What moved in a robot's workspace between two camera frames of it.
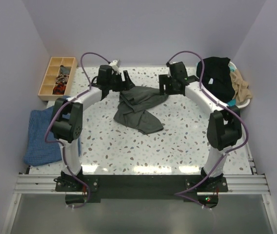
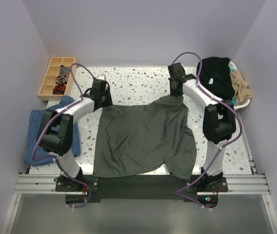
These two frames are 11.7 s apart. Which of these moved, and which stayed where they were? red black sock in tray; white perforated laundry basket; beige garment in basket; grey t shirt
Moved: grey t shirt
Stayed: red black sock in tray; beige garment in basket; white perforated laundry basket
